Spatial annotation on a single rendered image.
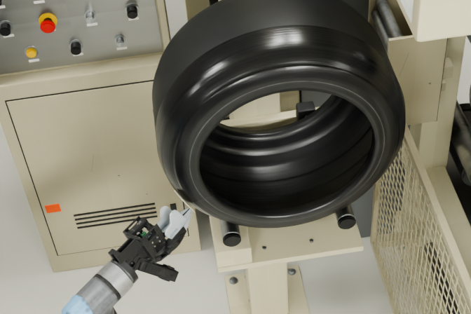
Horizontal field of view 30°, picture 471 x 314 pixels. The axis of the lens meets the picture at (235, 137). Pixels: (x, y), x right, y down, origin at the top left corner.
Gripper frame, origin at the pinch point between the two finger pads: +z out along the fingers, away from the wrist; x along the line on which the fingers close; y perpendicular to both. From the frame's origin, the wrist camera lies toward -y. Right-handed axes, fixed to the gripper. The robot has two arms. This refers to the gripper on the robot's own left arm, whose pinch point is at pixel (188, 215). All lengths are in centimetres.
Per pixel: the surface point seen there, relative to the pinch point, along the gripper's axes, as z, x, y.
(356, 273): 60, 40, -104
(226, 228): 7.1, 1.2, -12.1
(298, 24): 33, -23, 32
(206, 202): 3.9, -3.5, 1.4
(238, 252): 6.3, 0.2, -19.4
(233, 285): 29, 67, -89
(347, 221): 27.1, -17.4, -22.6
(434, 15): 26, -66, 44
